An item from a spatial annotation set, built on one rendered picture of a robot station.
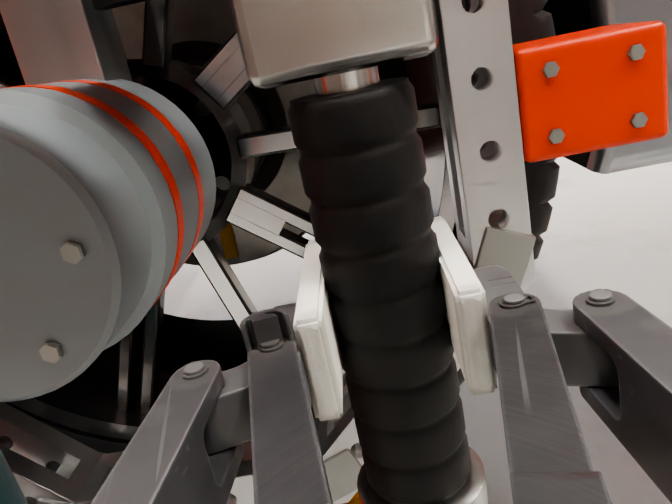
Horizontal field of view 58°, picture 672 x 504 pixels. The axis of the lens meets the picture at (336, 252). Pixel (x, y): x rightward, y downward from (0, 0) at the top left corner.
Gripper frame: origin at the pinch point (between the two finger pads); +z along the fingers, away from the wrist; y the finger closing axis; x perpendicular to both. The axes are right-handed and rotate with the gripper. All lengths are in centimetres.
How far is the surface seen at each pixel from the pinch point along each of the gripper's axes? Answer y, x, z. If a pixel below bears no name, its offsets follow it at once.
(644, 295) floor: 79, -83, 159
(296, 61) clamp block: -1.1, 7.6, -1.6
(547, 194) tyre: 13.7, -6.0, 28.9
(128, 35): -22, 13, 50
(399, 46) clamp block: 1.5, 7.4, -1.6
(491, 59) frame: 8.7, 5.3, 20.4
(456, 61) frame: 6.6, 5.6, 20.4
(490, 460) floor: 16, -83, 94
